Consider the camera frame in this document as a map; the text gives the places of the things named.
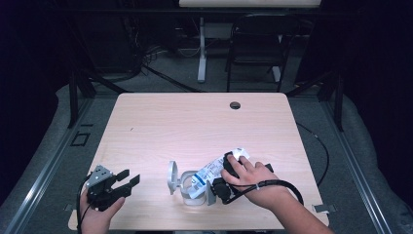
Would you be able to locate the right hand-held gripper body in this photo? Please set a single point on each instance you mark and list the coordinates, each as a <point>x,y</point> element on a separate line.
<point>222,191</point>

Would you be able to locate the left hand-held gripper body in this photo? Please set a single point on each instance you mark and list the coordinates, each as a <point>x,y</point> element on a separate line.
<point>105,195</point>

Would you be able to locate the blue and white milk pouch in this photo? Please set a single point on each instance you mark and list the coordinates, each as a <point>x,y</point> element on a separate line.
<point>211,170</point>

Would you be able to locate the clear pitcher with grey lid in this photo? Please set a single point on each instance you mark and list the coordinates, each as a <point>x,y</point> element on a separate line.
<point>181,185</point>

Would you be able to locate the person's left hand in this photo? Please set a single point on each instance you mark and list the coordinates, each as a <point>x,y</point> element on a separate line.
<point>97,219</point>

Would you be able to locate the person's right hand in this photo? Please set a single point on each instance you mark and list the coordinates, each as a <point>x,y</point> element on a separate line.
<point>256,185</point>

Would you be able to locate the grey tape strip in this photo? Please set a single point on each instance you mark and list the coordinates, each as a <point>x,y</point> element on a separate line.
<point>324,208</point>
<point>68,207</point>

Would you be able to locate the dark round table grommet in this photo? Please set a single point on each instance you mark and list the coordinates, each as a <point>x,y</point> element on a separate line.
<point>235,105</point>

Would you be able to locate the black metal stand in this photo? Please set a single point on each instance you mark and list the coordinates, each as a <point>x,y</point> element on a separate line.
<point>73,97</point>
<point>339,104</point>

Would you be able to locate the white desk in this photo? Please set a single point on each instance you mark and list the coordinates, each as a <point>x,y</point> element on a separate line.
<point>202,58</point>

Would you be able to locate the black folding chair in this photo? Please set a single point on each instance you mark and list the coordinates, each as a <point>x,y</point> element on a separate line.
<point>259,48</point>

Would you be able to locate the metal floor rail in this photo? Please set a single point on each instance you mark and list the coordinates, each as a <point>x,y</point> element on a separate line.
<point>354,165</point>
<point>48,165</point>

